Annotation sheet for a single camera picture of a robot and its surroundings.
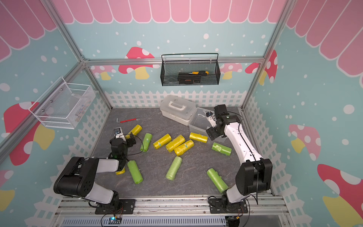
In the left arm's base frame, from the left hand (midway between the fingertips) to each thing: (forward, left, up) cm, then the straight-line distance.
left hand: (126, 136), depth 93 cm
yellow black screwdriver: (+32, -46, +27) cm, 63 cm away
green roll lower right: (-25, -59, -6) cm, 64 cm away
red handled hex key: (+19, +15, -9) cm, 26 cm away
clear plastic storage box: (+19, -50, -8) cm, 55 cm away
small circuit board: (-45, -4, -11) cm, 46 cm away
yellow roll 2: (+3, -49, -4) cm, 49 cm away
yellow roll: (-3, -33, -4) cm, 33 cm away
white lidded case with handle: (+22, -33, +4) cm, 40 cm away
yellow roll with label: (-1, -23, -4) cm, 24 cm away
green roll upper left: (-1, -12, -6) cm, 14 cm away
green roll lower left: (-22, -10, -6) cm, 25 cm away
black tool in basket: (+26, -39, +27) cm, 54 cm away
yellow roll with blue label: (-5, -39, -4) cm, 39 cm away
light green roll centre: (-19, -33, -5) cm, 38 cm away
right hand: (-1, -59, +9) cm, 59 cm away
